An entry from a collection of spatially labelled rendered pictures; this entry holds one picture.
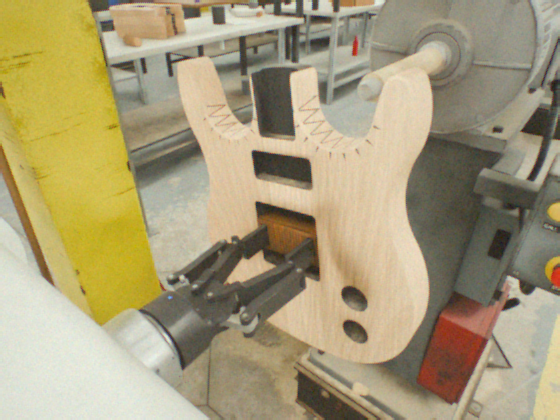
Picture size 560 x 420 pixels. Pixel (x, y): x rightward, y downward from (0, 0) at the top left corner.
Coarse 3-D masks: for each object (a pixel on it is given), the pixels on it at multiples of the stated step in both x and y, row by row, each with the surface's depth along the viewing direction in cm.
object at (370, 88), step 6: (366, 78) 43; (372, 78) 43; (360, 84) 42; (366, 84) 42; (372, 84) 42; (378, 84) 42; (360, 90) 43; (366, 90) 42; (372, 90) 42; (378, 90) 42; (360, 96) 43; (366, 96) 42; (372, 96) 42
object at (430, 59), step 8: (432, 48) 54; (416, 56) 50; (424, 56) 51; (432, 56) 52; (440, 56) 54; (392, 64) 46; (400, 64) 46; (408, 64) 47; (416, 64) 48; (424, 64) 50; (432, 64) 52; (440, 64) 55; (376, 72) 43; (384, 72) 43; (392, 72) 44; (400, 72) 45; (384, 80) 43
